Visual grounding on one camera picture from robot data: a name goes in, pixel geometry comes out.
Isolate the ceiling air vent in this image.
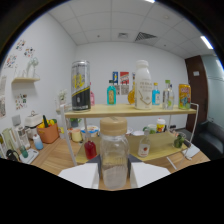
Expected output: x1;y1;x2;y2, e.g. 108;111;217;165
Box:
134;31;158;43

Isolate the white flower vase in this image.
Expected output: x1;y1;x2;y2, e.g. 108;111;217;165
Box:
57;89;69;113

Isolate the yellow mug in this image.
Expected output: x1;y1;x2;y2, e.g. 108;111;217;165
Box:
71;128;83;143

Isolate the yellow cup white lid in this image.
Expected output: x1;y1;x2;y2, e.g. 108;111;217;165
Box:
156;118;167;134

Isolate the clear bottle green cap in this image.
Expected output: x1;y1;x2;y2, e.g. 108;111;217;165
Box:
162;79;176;111

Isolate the green potted plant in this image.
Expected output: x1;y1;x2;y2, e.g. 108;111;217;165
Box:
69;117;83;129

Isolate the tall black silver can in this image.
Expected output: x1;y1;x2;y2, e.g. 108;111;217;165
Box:
70;60;92;113

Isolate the wooden wall shelf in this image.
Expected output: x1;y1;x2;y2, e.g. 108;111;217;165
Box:
11;76;41;84

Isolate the white frame stand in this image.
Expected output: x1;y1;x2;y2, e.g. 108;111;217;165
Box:
14;125;32;150

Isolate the white pen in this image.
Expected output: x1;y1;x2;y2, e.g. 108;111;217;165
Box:
165;156;178;172

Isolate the two-tier wooden rack white frame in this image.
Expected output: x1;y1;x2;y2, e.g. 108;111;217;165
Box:
59;102;200;168

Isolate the orange storage basket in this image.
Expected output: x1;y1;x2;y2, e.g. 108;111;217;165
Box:
36;123;60;145

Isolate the small teal bottle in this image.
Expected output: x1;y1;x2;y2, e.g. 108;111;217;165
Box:
106;79;118;106

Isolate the clear bottle red label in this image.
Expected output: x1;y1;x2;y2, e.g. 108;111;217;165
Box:
137;129;152;158

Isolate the blue and white bowl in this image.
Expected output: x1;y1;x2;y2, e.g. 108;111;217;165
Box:
80;124;100;139

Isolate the small green glass jar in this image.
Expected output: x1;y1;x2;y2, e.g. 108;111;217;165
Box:
172;132;187;149

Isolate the green cup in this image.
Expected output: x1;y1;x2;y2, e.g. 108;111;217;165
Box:
18;145;29;159

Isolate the wall sticker cluster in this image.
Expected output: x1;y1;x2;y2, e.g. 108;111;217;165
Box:
14;93;28;111
3;54;18;70
14;39;27;52
23;46;36;58

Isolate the white scale tray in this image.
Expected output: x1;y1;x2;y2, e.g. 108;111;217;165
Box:
19;148;40;165

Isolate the brown door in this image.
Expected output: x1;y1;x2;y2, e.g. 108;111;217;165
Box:
184;54;209;133

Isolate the black kettle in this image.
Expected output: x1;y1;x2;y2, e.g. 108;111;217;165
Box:
5;149;22;163

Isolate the white and blue cup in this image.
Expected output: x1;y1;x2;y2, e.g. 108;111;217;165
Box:
32;133;45;151

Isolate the white milk bottle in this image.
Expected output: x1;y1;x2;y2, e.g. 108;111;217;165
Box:
134;59;153;111

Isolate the red wall poster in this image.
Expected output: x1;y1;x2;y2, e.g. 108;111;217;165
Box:
119;71;130;85

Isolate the grey wall panel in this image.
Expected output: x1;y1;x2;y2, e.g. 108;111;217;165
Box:
11;114;22;127

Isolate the black chair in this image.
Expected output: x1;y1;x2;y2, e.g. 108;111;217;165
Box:
192;120;224;161

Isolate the light blue bottle yellow cap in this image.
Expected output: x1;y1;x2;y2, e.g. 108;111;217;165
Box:
151;82;161;107

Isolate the green mug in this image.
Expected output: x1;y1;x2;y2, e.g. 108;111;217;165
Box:
143;124;158;135

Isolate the small pink bottle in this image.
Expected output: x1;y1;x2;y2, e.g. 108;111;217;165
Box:
89;90;96;107

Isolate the ceiling light strip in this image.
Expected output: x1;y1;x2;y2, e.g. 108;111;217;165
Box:
199;35;214;51

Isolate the red liquid bottle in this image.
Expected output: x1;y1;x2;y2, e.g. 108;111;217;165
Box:
83;139;98;161

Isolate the white notebook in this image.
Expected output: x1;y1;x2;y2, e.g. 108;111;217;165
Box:
182;139;201;160

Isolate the green toy cucumber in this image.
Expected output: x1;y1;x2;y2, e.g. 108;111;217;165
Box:
42;114;50;129

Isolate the yellow drink can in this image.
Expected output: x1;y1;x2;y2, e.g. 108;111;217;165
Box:
178;83;192;110

